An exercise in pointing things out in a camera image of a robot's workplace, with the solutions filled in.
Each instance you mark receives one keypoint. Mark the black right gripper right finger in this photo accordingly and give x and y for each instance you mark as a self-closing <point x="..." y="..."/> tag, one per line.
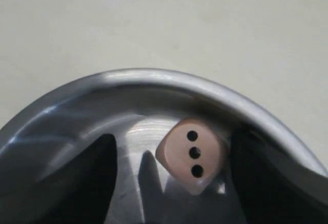
<point x="273" y="188"/>

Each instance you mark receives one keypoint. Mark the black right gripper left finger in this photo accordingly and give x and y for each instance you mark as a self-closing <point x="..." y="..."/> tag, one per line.
<point x="78" y="190"/>

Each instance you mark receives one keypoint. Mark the wooden die black pips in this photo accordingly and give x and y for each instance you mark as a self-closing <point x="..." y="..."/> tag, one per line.
<point x="193" y="154"/>

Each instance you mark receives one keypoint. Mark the stainless steel round bowl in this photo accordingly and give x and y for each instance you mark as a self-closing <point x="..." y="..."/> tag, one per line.
<point x="139" y="107"/>

